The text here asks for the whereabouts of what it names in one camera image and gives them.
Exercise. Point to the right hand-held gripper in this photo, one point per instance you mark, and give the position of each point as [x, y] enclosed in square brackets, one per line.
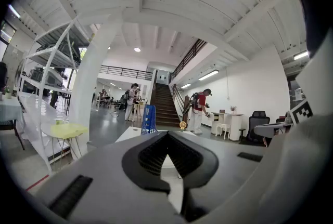
[301, 112]

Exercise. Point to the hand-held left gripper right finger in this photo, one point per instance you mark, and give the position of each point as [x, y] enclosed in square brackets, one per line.
[197, 165]

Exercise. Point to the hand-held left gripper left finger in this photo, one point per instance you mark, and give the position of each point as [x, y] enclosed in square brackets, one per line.
[140, 165]

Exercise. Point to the blue file rack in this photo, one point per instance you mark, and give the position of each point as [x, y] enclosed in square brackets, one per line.
[148, 119]

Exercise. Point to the white metal shelf rack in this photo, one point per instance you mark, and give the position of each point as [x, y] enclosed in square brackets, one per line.
[52, 56]

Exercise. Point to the black office chair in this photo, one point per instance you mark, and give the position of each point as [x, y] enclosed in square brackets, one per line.
[257, 124]

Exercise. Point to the white cabinet desk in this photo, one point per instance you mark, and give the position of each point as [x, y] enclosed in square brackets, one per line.
[231, 124]

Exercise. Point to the small potted plant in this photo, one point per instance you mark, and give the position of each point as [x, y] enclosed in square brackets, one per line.
[233, 109]

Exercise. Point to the white stool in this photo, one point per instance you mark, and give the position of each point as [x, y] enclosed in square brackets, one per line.
[223, 129]

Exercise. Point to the round wooden table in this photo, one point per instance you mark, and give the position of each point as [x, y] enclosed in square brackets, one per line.
[139, 110]

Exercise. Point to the dark wooden staircase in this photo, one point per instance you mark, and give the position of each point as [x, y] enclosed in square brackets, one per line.
[164, 103]

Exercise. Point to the white ceiling tube light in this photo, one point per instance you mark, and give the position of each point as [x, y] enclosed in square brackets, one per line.
[185, 86]
[13, 11]
[300, 55]
[208, 75]

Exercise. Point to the small green cup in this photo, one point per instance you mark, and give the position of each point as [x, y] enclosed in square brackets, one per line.
[59, 122]

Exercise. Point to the black balcony railing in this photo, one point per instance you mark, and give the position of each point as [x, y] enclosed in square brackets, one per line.
[125, 72]

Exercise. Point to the black stair railing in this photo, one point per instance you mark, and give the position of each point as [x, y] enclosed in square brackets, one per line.
[187, 58]

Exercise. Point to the round ceiling light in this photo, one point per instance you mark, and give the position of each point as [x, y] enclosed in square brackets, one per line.
[137, 49]

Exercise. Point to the black metal chair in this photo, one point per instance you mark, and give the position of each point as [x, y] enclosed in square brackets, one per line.
[10, 126]

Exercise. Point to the table with pale tablecloth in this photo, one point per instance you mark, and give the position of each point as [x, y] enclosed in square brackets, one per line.
[9, 111]

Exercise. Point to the brown wooden newel post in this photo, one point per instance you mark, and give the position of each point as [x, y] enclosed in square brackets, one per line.
[186, 104]

